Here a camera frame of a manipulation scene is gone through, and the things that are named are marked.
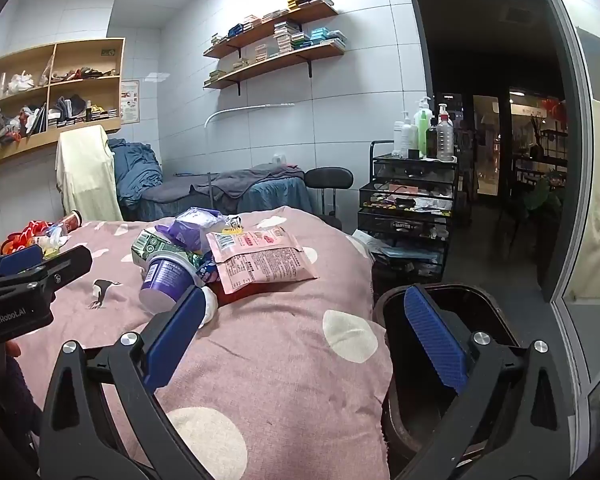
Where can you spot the crumpled white tissue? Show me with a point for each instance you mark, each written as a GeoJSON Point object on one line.
{"type": "Point", "coordinates": [211, 305]}

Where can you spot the small red can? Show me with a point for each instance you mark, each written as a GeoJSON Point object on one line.
{"type": "Point", "coordinates": [72, 221]}

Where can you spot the green pump bottle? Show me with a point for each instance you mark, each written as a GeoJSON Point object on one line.
{"type": "Point", "coordinates": [422, 130]}

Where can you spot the white plastic bag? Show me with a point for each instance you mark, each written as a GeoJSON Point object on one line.
{"type": "Point", "coordinates": [20, 83]}

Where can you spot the white curved rail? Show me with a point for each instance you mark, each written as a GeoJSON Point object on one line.
{"type": "Point", "coordinates": [245, 108]}

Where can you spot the black trash bin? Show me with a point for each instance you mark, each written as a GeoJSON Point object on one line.
{"type": "Point", "coordinates": [405, 412]}

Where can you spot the small white container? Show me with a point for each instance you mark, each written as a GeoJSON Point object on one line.
{"type": "Point", "coordinates": [278, 158]}

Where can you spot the grey blue draped furniture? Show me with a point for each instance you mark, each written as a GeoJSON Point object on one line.
{"type": "Point", "coordinates": [230, 180]}

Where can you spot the wooden wall cabinet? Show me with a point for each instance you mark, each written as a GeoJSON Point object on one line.
{"type": "Point", "coordinates": [30, 147]}

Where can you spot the red foam fruit net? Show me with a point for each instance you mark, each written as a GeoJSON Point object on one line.
{"type": "Point", "coordinates": [22, 237]}

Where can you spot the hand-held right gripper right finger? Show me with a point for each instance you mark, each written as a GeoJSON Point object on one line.
{"type": "Point", "coordinates": [435, 342]}

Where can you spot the wooden wall shelf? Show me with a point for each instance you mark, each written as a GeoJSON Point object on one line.
{"type": "Point", "coordinates": [280, 62]}
{"type": "Point", "coordinates": [280, 27]}

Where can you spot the green drink carton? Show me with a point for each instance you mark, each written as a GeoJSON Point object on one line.
{"type": "Point", "coordinates": [152, 245]}

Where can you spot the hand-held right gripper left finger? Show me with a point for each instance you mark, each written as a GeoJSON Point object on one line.
{"type": "Point", "coordinates": [175, 342]}

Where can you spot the green potted plant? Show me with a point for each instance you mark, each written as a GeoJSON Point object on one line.
{"type": "Point", "coordinates": [545, 192]}

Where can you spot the dark bottle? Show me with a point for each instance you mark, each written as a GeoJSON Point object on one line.
{"type": "Point", "coordinates": [432, 142]}

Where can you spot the blue bedding pile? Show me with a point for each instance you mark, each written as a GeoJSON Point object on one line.
{"type": "Point", "coordinates": [135, 170]}

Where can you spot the wall shelves with books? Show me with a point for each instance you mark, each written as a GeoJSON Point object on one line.
{"type": "Point", "coordinates": [320, 36]}

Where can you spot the black and white wrapper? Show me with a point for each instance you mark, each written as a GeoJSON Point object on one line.
{"type": "Point", "coordinates": [235, 224]}

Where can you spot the glass sliding door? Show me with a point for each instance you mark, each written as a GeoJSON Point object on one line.
{"type": "Point", "coordinates": [575, 210]}

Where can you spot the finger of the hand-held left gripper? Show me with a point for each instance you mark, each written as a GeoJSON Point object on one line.
{"type": "Point", "coordinates": [70, 262]}
{"type": "Point", "coordinates": [20, 259]}

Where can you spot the purple yogurt cup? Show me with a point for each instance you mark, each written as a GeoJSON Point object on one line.
{"type": "Point", "coordinates": [167, 280]}

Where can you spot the massage bed blue cover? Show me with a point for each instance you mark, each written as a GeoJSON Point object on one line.
{"type": "Point", "coordinates": [280, 195]}

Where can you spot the wall poster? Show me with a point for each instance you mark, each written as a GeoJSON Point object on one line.
{"type": "Point", "coordinates": [130, 102]}

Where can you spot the pink polka dot blanket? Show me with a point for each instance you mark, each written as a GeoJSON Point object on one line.
{"type": "Point", "coordinates": [280, 360]}

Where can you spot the black mesh trolley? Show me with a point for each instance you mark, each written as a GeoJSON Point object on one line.
{"type": "Point", "coordinates": [405, 222]}

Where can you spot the cream towel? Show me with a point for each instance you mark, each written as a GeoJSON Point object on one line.
{"type": "Point", "coordinates": [87, 175]}

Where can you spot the pink snack packet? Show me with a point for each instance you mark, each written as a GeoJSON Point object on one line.
{"type": "Point", "coordinates": [265, 265]}

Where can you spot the purple plastic bag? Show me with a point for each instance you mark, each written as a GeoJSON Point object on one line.
{"type": "Point", "coordinates": [192, 234]}

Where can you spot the clear pump bottle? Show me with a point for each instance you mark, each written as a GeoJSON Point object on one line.
{"type": "Point", "coordinates": [445, 140]}

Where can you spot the black stool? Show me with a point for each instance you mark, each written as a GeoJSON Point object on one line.
{"type": "Point", "coordinates": [330, 177]}

